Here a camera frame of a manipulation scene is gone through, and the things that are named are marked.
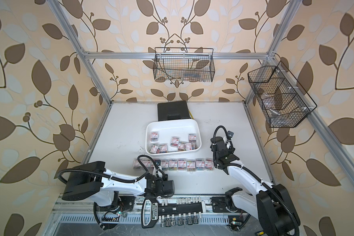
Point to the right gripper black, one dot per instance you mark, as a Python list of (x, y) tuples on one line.
[(231, 151)]

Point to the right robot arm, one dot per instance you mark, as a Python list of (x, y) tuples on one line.
[(270, 204)]

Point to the black socket set holder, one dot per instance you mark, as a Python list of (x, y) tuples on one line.
[(182, 212)]

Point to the white plastic storage tray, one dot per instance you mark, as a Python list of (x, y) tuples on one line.
[(163, 138)]

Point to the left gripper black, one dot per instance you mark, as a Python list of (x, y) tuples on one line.
[(166, 180)]

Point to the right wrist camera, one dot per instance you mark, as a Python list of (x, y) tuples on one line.
[(229, 136)]

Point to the black wire basket back wall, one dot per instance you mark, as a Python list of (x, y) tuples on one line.
[(183, 64)]

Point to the black wire basket wall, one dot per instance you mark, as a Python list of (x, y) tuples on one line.
[(284, 101), (183, 64)]

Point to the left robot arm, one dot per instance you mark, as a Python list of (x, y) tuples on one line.
[(103, 186)]

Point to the black wire basket right wall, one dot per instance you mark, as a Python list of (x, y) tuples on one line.
[(284, 101)]

